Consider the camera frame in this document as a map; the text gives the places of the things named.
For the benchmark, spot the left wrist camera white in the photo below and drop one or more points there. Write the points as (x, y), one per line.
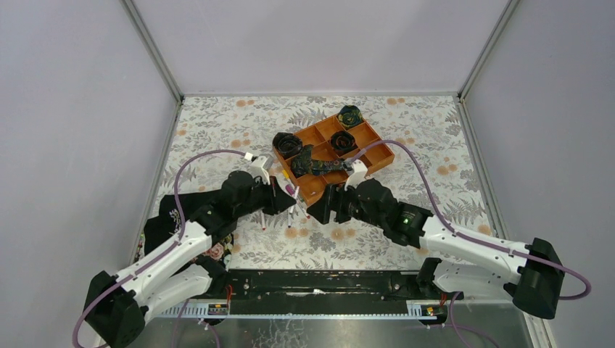
(259, 166)

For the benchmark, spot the black floral cloth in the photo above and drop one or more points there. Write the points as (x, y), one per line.
(166, 224)

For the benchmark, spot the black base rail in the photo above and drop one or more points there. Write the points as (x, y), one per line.
(328, 293)

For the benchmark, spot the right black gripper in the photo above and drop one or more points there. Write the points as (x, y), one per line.
(331, 205)

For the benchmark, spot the rolled dark tie centre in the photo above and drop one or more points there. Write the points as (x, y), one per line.
(342, 142)

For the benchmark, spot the orange compartment tray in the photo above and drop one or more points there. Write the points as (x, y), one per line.
(318, 135)

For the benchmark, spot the floral table cloth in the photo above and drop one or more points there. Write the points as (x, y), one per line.
(432, 164)

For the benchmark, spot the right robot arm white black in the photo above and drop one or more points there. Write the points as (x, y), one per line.
(529, 273)

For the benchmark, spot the rolled dark tie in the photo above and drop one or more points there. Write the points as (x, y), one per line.
(342, 142)
(287, 144)
(349, 116)

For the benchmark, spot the rolled dark tie left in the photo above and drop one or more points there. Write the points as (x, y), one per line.
(287, 144)

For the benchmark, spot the magenta pen cap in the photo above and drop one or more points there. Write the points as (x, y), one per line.
(290, 189)

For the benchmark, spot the unrolled dark patterned tie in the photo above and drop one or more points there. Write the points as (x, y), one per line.
(303, 164)

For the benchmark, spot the white pen blue tip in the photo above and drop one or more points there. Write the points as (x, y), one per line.
(291, 209)

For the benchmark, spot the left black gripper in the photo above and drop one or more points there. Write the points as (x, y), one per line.
(276, 198)

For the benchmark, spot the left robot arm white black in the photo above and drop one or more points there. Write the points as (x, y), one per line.
(175, 267)

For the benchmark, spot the rolled dark tie top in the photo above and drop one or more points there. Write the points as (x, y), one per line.
(349, 116)

